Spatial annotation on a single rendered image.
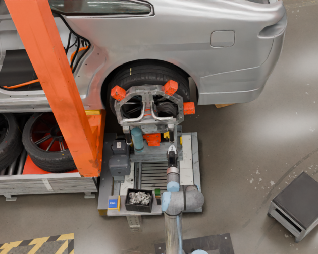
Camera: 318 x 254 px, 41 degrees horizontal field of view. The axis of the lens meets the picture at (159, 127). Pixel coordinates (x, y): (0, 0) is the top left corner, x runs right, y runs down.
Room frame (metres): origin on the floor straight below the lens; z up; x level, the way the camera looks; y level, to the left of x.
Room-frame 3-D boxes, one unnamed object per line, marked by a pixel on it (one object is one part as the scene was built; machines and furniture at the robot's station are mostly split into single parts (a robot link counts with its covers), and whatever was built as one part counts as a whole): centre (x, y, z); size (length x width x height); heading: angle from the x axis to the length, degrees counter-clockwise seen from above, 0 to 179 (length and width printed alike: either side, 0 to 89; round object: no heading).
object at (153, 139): (2.20, 0.06, 0.48); 0.16 x 0.12 x 0.17; 175
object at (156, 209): (1.55, 0.27, 0.44); 0.43 x 0.17 x 0.03; 85
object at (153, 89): (2.16, 0.06, 0.85); 0.54 x 0.07 x 0.54; 85
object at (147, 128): (2.09, 0.07, 0.85); 0.21 x 0.14 x 0.14; 175
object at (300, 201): (1.49, -1.10, 0.17); 0.43 x 0.36 x 0.34; 125
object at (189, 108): (2.14, -0.26, 0.85); 0.09 x 0.08 x 0.07; 85
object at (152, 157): (2.33, 0.04, 0.13); 0.50 x 0.36 x 0.10; 85
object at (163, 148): (2.33, 0.04, 0.32); 0.40 x 0.30 x 0.28; 85
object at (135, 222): (1.55, 0.30, 0.21); 0.10 x 0.10 x 0.42; 85
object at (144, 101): (2.05, 0.17, 1.03); 0.19 x 0.18 x 0.11; 175
